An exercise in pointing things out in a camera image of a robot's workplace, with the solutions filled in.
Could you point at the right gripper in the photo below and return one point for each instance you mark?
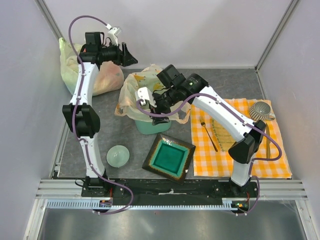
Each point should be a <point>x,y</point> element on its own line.
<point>158,109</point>

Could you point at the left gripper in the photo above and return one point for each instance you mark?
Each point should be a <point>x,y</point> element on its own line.
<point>128,59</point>

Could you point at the green trash bin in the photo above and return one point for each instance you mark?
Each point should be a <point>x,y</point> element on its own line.
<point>147,128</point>

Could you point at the orange plastic trash bag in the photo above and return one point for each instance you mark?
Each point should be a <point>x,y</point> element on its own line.
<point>127,100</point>

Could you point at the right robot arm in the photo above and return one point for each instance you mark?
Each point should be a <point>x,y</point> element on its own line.
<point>194,89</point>

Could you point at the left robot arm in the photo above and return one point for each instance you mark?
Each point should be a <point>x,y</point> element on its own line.
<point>79,114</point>

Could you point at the green plastic bag with trash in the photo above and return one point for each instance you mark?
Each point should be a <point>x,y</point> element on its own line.
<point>110,76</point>

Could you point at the square green ceramic plate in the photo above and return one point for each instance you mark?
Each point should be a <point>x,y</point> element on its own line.
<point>170,158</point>

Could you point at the metal fork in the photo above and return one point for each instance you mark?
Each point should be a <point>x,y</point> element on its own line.
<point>203,124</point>

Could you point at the pale green bowl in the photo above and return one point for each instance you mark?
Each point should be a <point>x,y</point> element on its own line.
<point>117,156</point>

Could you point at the yellow checkered cloth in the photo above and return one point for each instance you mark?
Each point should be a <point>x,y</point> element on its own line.
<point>209,163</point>

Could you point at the woven bamboo basket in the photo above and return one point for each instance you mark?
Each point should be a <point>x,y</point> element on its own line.
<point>225,140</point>

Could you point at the striped ceramic cup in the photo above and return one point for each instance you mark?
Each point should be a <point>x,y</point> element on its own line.
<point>261,111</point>

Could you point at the gold butter knife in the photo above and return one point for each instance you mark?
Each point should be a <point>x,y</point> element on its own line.
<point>268,142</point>

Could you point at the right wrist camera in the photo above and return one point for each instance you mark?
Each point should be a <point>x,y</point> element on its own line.
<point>144,97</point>

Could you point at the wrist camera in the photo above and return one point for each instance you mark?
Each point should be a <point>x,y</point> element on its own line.
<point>144,97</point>
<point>112,34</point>

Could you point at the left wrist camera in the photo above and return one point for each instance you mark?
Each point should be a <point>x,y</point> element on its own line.
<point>112,34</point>

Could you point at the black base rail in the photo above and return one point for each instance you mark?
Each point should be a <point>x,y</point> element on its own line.
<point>164,192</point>

